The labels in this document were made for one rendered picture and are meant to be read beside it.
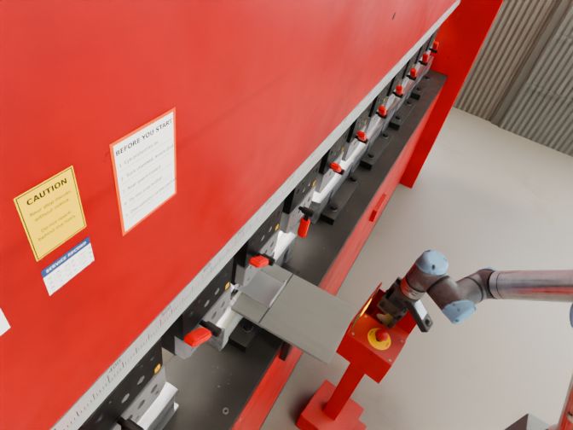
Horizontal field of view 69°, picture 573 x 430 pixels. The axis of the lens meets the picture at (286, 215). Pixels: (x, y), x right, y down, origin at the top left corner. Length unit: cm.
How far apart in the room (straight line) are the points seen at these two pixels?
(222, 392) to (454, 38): 238
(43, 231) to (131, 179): 10
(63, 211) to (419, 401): 202
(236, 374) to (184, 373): 12
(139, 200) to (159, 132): 7
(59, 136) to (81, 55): 6
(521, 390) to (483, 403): 24
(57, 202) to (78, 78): 10
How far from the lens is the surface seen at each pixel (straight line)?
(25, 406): 52
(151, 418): 95
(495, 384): 250
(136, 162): 42
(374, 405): 214
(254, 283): 108
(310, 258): 133
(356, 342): 132
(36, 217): 37
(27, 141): 33
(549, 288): 114
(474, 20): 283
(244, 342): 110
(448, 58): 289
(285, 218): 102
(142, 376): 72
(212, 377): 109
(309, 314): 105
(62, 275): 42
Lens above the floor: 186
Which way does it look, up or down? 43 degrees down
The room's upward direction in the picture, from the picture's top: 13 degrees clockwise
